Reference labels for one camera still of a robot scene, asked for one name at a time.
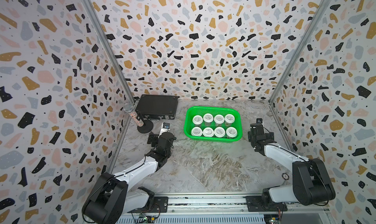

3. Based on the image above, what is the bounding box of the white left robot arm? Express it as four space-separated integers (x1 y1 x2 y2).
82 132 176 224

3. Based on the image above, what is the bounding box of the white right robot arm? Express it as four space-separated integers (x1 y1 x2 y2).
248 123 336 208

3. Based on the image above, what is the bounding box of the green plastic basket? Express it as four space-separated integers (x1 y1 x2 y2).
184 106 243 143

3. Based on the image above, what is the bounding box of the black microphone stand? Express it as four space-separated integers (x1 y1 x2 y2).
137 114 154 134

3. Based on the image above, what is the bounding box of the black ribbed hard case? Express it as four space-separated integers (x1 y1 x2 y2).
135 94 178 120

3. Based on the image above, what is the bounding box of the rhinestone silver microphone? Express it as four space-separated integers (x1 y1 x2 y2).
123 103 144 127

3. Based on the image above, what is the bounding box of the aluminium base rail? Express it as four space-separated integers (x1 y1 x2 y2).
80 194 333 224

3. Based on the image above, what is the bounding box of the aluminium corner post left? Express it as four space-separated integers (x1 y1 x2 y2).
81 0 135 104

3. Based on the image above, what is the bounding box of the aluminium corner post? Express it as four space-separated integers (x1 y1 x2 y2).
268 0 337 104
81 0 135 104

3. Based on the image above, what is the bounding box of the aluminium corner post right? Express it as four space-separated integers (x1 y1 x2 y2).
268 0 337 104

